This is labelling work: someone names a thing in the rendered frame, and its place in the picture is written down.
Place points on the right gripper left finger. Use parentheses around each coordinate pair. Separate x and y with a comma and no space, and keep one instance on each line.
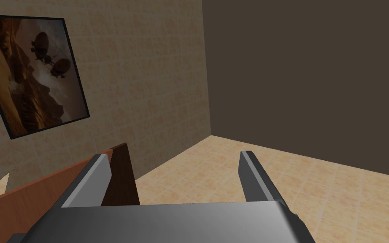
(90,185)

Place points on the framed brown airship picture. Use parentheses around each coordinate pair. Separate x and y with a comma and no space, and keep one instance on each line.
(32,74)

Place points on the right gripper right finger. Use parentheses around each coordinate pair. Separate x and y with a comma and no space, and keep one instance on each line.
(257,184)

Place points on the brown wooden table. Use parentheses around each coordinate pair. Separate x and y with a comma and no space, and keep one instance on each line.
(15,209)

